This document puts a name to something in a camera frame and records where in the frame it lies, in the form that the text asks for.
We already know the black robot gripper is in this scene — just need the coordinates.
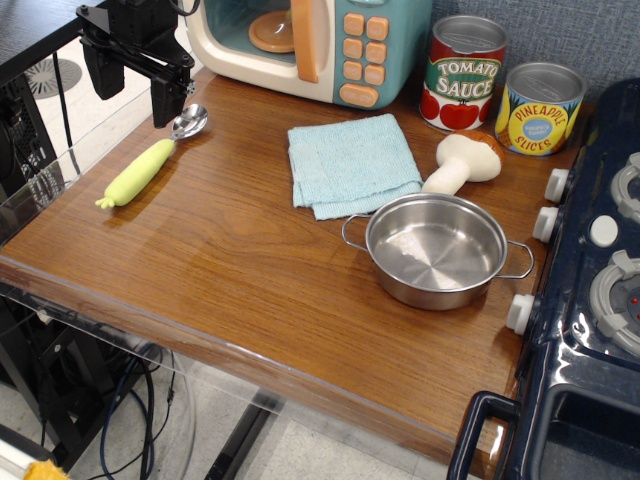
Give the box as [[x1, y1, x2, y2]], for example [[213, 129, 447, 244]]
[[76, 1, 195, 128]]

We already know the spoon with green handle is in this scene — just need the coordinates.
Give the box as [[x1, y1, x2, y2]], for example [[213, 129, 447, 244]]
[[95, 104, 208, 209]]

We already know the light blue napkin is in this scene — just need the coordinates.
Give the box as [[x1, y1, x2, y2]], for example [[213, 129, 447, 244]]
[[288, 114, 422, 221]]

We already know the yellow sponge corner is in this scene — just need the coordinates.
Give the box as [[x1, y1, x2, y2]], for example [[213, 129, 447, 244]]
[[22, 460, 69, 480]]

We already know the white stove knob bottom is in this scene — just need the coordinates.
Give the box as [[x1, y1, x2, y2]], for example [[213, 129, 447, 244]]
[[506, 294, 535, 335]]

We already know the white stove knob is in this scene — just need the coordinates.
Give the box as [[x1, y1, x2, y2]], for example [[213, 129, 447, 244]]
[[506, 294, 535, 335], [532, 207, 559, 243], [544, 168, 570, 204]]

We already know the round floor vent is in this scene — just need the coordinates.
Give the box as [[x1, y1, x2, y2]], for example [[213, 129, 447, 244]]
[[25, 58, 82, 100]]

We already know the toy microwave teal and cream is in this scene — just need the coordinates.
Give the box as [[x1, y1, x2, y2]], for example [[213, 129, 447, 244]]
[[187, 1, 432, 110]]

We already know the tomato sauce can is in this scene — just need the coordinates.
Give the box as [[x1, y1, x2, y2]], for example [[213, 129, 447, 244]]
[[420, 15, 508, 131]]

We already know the plush mushroom toy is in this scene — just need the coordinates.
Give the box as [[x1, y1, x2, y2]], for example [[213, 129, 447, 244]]
[[422, 130, 506, 195]]

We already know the stainless steel pot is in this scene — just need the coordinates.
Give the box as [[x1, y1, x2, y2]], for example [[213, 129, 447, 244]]
[[341, 193, 535, 311]]

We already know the pineapple slices can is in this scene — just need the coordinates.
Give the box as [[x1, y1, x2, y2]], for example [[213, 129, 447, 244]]
[[494, 62, 587, 157]]

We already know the white stove knob top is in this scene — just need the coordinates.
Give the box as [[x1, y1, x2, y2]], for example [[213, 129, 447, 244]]
[[544, 168, 570, 204]]

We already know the white stove knob middle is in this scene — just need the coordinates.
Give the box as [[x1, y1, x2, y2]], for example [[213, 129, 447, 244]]
[[532, 207, 559, 243]]

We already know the dark blue toy stove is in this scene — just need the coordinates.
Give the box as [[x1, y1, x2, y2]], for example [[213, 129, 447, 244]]
[[448, 79, 639, 479]]

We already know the black metal frame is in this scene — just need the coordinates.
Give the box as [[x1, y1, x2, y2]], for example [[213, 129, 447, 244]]
[[1, 1, 128, 470]]

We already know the blue cable under table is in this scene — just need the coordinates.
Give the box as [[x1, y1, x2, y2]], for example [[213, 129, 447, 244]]
[[98, 344, 161, 480]]

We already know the black cable under table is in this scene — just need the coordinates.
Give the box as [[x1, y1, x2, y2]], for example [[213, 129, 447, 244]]
[[99, 349, 177, 480]]

